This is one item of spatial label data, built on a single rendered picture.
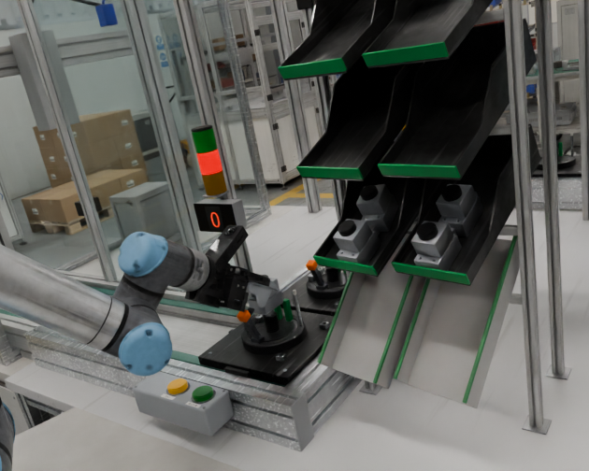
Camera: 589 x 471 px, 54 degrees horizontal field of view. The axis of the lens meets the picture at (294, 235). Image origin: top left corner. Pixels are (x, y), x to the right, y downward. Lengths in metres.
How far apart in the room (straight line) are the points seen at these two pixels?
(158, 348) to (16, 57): 1.41
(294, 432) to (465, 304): 0.38
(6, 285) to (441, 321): 0.67
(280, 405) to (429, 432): 0.27
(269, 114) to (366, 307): 5.30
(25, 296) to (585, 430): 0.91
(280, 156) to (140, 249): 5.49
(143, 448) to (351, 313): 0.50
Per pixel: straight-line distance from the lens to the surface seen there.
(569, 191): 2.14
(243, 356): 1.23
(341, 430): 1.16
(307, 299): 1.41
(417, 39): 0.87
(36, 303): 0.84
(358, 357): 1.06
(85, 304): 0.85
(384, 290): 1.08
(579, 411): 1.18
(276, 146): 6.34
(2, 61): 2.08
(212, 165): 1.34
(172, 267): 0.99
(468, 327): 1.00
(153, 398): 1.23
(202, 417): 1.14
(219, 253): 1.09
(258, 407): 1.14
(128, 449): 1.28
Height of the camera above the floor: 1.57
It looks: 19 degrees down
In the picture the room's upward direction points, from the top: 11 degrees counter-clockwise
